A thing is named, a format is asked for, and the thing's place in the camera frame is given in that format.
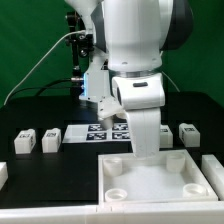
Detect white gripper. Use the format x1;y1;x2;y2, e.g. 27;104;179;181
126;108;161;158

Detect white square table top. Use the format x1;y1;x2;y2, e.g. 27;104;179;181
98;150;218;204

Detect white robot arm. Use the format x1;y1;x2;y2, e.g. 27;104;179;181
64;0;193;158

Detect white sheet with tags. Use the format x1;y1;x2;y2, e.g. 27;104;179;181
63;123;130;143

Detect white right wall rail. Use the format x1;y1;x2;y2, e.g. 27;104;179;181
201;155;224;201

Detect white wall rail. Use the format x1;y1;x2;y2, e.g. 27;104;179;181
0;201;224;224
201;155;224;201

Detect white front wall rail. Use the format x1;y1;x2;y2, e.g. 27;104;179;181
0;201;224;224

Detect black camera stand pole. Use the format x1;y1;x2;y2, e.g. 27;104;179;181
66;11;85;101

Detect black cable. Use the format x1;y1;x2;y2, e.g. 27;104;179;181
2;78;84;108

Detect white cable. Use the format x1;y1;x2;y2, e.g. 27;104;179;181
3;29;87;107

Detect white left wall block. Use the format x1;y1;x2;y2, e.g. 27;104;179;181
0;162;8;190

